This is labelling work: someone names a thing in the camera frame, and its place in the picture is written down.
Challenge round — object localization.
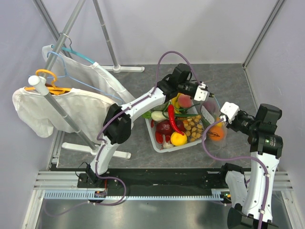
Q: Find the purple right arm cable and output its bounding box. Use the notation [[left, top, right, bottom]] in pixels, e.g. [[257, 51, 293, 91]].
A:
[[202, 119, 270, 229]]

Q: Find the white shirt on orange hanger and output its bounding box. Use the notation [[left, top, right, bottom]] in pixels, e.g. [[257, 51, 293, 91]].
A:
[[12, 88, 115, 144]]

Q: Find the yellow orange mango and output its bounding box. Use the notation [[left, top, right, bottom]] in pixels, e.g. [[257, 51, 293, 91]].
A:
[[214, 117, 223, 128]]

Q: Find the white shirt on blue hanger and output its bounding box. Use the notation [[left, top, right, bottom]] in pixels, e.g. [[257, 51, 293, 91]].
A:
[[42, 44, 135, 105]]

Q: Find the white plastic basket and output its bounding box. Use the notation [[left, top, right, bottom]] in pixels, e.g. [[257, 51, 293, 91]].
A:
[[144, 100, 207, 154]]

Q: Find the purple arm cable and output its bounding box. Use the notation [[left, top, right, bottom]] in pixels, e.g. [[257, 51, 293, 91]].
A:
[[42, 50, 205, 217], [202, 119, 270, 229]]

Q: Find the metal clothes rack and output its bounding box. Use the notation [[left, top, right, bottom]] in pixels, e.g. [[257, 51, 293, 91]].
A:
[[28, 0, 145, 160]]

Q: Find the longan bunch with twigs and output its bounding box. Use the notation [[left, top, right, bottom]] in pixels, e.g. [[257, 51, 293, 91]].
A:
[[183, 115, 209, 142]]

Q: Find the dark purple passion fruit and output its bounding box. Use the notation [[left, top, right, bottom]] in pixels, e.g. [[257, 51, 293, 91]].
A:
[[176, 120, 185, 132]]

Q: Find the red chili pepper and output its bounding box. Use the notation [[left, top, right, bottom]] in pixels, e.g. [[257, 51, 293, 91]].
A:
[[167, 104, 184, 135]]

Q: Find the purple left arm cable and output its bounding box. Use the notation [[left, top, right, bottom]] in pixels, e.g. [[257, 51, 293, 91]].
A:
[[42, 50, 205, 217]]

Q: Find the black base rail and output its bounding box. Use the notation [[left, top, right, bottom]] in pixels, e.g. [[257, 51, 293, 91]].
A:
[[50, 164, 251, 194]]

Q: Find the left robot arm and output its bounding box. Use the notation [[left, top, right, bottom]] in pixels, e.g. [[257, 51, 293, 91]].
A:
[[88, 63, 210, 187]]

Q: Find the green scallion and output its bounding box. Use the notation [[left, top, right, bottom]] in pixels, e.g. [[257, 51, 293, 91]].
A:
[[174, 105, 199, 117]]

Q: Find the white radish with leaves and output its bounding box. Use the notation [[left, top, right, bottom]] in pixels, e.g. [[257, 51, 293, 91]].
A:
[[142, 111, 168, 122]]

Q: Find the clear zip top bag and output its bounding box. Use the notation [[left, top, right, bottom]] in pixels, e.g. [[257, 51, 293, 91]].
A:
[[200, 97, 227, 147]]

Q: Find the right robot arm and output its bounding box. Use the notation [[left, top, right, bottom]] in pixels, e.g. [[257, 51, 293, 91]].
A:
[[218, 102, 283, 229]]

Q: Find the pink peach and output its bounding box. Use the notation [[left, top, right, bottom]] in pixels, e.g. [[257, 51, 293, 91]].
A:
[[177, 94, 193, 108]]

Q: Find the yellow banana bunch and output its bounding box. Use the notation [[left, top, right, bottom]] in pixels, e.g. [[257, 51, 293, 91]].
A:
[[171, 93, 181, 114]]

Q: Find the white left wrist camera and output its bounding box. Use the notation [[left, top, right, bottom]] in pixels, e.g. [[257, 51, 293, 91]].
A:
[[193, 82, 210, 102]]

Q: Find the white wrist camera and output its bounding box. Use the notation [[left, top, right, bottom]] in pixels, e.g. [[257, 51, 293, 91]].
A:
[[220, 102, 240, 124], [193, 82, 210, 102]]

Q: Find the yellow lemon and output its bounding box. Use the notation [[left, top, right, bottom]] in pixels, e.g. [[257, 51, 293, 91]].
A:
[[170, 132, 187, 146]]

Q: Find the purple onion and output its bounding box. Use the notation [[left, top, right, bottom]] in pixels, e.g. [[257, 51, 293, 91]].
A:
[[203, 101, 217, 113]]

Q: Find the blue clothes hanger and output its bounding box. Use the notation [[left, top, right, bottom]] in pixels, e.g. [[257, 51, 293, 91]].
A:
[[46, 44, 124, 105]]

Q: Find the light blue cable duct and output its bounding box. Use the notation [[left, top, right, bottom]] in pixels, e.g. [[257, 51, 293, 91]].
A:
[[44, 189, 231, 201]]

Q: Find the orange fruit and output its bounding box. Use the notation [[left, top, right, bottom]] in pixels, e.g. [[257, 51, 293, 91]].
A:
[[208, 126, 225, 141]]

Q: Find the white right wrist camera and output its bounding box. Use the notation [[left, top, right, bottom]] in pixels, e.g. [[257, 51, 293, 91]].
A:
[[220, 102, 240, 124]]

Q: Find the orange clothes hanger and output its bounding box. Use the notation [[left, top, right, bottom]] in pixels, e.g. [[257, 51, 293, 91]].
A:
[[24, 69, 71, 96]]

